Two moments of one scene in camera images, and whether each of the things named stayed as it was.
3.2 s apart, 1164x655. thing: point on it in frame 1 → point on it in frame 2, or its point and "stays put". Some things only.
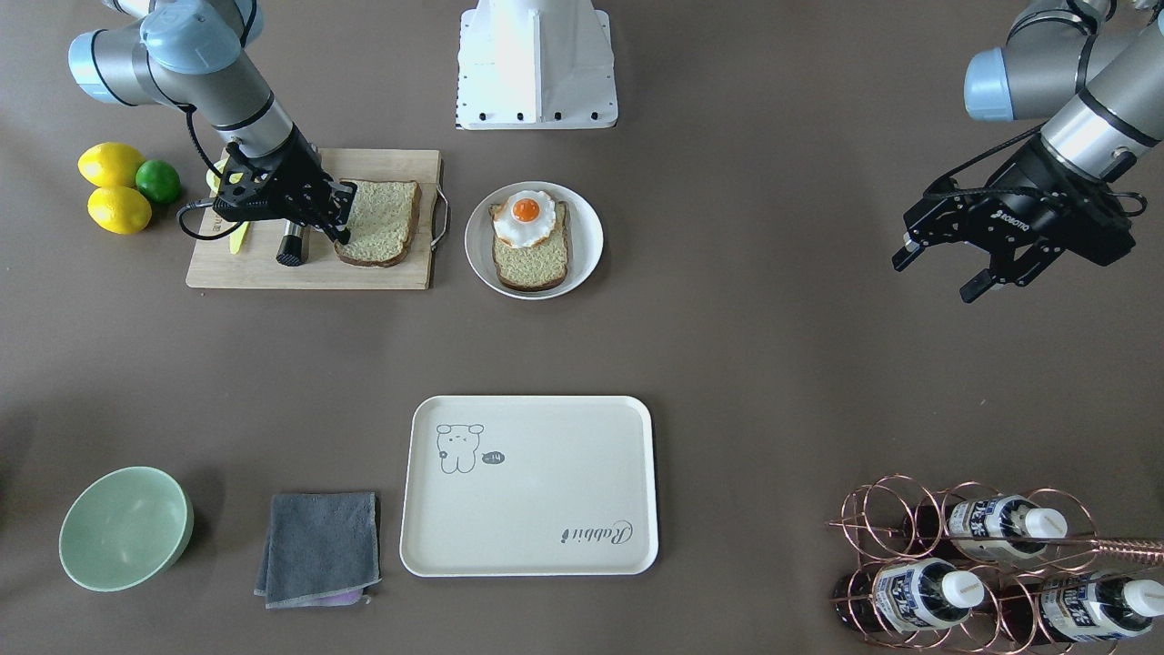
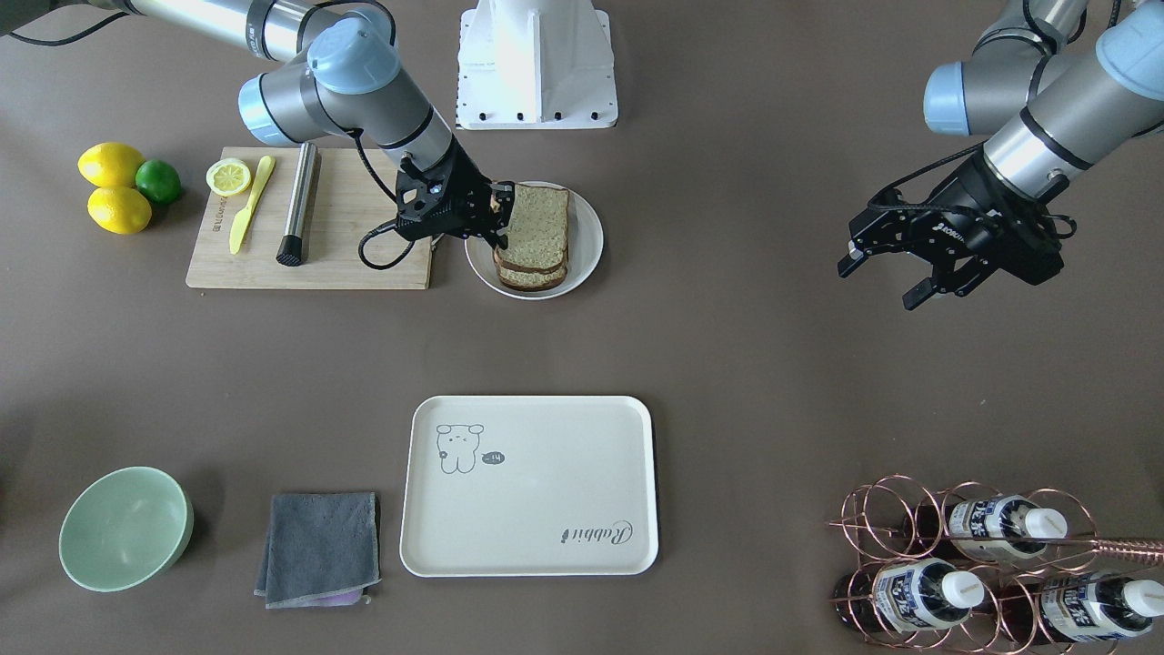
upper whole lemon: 111,164 stays put
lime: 157,180 stays put
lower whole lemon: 121,210 stays put
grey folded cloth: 322,550 stays put
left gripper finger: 911,248 → 850,263
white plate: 585,238 stays put
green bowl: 125,529 stays put
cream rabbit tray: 528,486 stays put
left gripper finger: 980,283 → 926,289
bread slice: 384,220 → 536,229
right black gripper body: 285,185 → 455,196
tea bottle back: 1081,609 stays put
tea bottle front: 908,594 stays put
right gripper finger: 340,196 → 505,192
